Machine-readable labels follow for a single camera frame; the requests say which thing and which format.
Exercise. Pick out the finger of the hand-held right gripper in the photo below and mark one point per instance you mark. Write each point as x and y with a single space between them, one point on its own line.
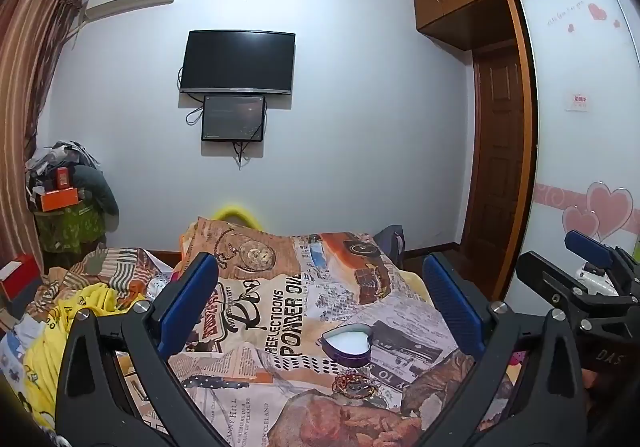
547 277
590 244

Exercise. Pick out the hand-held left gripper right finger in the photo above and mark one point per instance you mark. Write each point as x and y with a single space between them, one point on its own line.
452 307

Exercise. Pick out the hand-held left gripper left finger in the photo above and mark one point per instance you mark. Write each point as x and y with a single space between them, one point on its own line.
187 307

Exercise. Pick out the purple heart-shaped tin box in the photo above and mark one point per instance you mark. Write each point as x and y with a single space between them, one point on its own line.
345 344

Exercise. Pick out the brown striped quilt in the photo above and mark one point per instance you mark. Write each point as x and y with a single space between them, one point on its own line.
115 272

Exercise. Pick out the white sliding door with hearts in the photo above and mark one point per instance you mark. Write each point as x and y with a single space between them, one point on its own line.
575 152

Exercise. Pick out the yellow hoop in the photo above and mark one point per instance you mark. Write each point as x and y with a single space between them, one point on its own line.
237 213

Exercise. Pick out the newspaper print blanket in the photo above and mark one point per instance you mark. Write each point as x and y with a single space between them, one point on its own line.
300 287

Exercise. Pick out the brown wooden door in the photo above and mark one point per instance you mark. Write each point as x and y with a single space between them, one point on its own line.
497 142

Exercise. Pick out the green patterned cover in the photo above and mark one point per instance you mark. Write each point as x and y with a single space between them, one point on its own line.
70 229

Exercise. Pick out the yellow cloth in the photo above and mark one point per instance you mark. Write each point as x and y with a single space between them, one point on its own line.
45 352

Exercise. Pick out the orange flat box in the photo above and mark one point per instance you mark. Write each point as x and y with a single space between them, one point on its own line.
60 199

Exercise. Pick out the red and white box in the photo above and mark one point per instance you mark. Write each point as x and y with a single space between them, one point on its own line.
17 277

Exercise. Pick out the small red box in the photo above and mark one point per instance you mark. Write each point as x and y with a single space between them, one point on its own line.
62 178

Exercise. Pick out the pile of clothes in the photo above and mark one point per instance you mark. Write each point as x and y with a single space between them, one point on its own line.
55 154

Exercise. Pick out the brown striped curtain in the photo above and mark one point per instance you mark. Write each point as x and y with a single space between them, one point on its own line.
25 77

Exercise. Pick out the small black wall monitor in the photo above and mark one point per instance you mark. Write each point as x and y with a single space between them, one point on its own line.
232 118

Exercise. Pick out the black wall television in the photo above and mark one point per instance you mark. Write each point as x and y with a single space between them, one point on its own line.
237 62

